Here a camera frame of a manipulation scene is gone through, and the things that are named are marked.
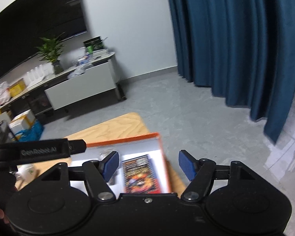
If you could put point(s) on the orange and white box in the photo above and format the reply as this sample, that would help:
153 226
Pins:
137 150

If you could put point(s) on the white television cabinet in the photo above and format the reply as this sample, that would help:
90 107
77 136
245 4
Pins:
81 88

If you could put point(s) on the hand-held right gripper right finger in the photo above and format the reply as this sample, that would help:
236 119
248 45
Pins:
186 164

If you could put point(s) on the black box with green print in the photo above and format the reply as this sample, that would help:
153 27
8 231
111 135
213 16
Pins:
93 44

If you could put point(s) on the clear bag of plastic bottles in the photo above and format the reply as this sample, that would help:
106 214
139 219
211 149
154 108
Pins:
81 62

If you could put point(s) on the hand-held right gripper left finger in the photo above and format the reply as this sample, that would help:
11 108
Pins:
111 164

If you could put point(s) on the red and orange printed packet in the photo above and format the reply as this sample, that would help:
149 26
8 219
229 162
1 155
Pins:
140 174

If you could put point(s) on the potted plant in dark vase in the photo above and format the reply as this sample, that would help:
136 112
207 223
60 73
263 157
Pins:
50 49

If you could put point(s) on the white and yellow carton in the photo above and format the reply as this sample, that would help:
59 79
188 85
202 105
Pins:
22 121

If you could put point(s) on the white plug adapter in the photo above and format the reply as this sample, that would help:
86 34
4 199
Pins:
27 173

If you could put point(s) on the yellow box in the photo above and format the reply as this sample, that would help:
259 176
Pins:
17 88

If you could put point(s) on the blue bag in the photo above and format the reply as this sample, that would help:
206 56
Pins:
33 134

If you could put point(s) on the white plastic bag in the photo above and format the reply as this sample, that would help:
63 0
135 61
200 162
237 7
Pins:
1 93

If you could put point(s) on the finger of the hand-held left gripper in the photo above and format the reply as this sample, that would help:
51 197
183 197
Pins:
77 146

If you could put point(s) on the blue curtain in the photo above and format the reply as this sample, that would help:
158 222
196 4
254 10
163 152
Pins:
223 41

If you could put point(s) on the black wall television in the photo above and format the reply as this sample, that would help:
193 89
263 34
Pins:
34 24

